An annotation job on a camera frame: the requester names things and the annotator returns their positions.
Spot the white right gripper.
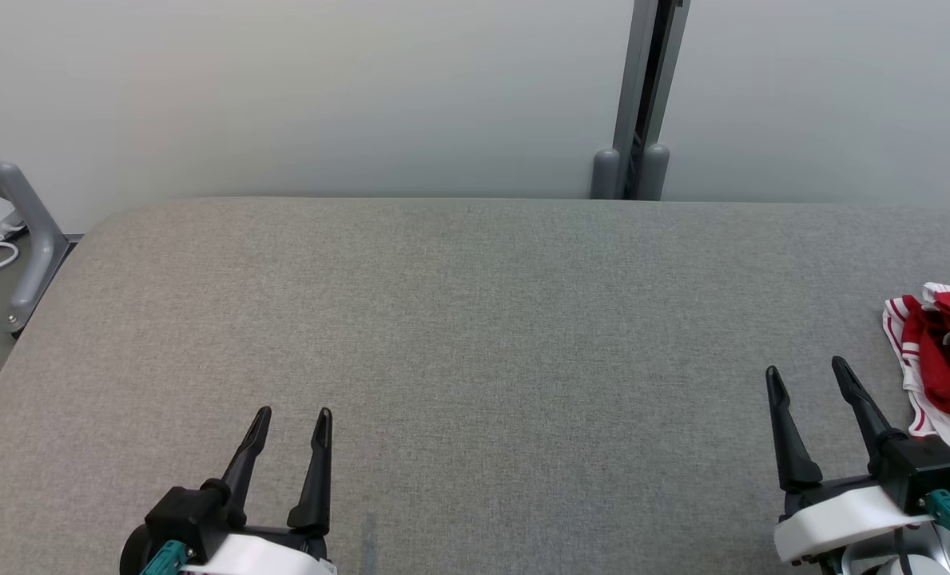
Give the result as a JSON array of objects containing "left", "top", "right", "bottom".
[{"left": 765, "top": 356, "right": 935, "bottom": 565}]

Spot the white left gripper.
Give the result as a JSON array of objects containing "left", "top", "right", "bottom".
[{"left": 177, "top": 406, "right": 340, "bottom": 575}]

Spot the red white number 23 jersey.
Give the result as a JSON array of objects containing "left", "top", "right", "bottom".
[{"left": 882, "top": 282, "right": 950, "bottom": 466}]

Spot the teal left cable connector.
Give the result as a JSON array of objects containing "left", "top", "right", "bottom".
[{"left": 139, "top": 541, "right": 189, "bottom": 575}]

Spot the grey metal frame leg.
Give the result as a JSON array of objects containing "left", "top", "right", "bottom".
[{"left": 0, "top": 108, "right": 72, "bottom": 335}]

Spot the grey partition post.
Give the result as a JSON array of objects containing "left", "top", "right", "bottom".
[{"left": 590, "top": 0, "right": 691, "bottom": 200}]

